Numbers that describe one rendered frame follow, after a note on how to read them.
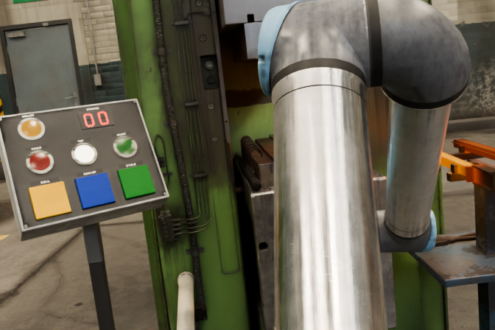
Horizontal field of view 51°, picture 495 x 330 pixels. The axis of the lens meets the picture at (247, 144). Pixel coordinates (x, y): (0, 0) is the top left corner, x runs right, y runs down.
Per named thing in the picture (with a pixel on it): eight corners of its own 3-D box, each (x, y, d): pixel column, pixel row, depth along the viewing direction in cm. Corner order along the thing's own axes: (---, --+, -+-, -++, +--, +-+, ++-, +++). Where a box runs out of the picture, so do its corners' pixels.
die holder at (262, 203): (397, 327, 149) (387, 176, 142) (267, 348, 145) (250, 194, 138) (341, 257, 204) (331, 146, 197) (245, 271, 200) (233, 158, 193)
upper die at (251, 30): (320, 51, 141) (317, 15, 139) (247, 59, 139) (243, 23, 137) (290, 55, 182) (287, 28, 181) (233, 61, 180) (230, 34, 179)
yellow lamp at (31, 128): (41, 137, 119) (38, 118, 118) (20, 140, 118) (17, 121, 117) (45, 135, 122) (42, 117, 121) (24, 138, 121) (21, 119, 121)
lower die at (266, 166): (330, 178, 146) (328, 149, 145) (261, 187, 144) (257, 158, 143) (299, 154, 187) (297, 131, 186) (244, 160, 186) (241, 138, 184)
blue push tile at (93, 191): (115, 201, 120) (106, 171, 122) (83, 209, 116) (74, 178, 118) (114, 204, 121) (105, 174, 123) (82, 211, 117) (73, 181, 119)
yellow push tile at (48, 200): (72, 211, 115) (63, 180, 117) (36, 219, 111) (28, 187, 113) (71, 213, 116) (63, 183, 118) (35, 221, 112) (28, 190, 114)
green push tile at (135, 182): (156, 191, 125) (147, 163, 127) (126, 198, 121) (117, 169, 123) (154, 194, 126) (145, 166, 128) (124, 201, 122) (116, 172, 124)
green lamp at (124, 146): (135, 155, 126) (132, 137, 125) (116, 157, 126) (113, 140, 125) (136, 152, 129) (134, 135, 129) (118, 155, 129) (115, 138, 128)
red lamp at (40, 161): (50, 171, 116) (47, 152, 115) (29, 173, 116) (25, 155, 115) (54, 168, 119) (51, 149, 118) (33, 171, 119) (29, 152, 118)
